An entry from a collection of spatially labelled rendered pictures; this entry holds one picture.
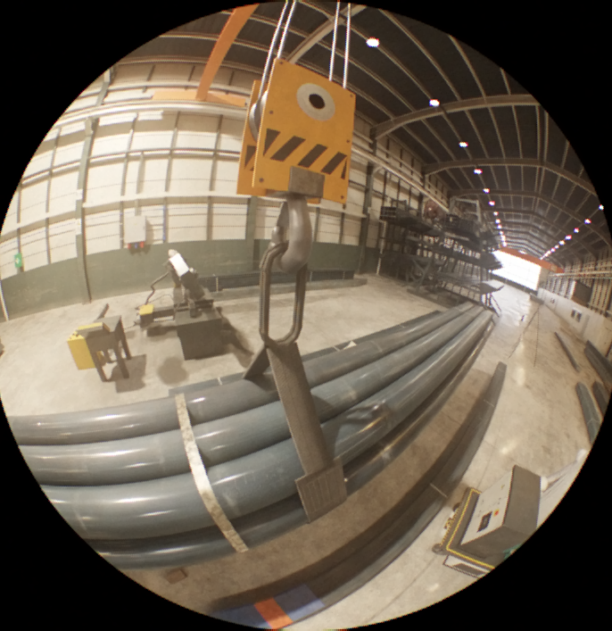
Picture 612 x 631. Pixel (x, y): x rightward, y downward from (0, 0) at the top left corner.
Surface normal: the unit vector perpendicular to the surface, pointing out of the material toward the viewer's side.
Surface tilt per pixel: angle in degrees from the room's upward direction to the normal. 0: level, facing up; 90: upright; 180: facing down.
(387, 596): 0
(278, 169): 90
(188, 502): 26
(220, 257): 90
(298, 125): 90
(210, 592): 0
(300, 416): 51
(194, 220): 90
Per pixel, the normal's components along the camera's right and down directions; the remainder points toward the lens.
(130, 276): 0.56, 0.37
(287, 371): 0.50, -0.28
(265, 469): 0.14, -0.89
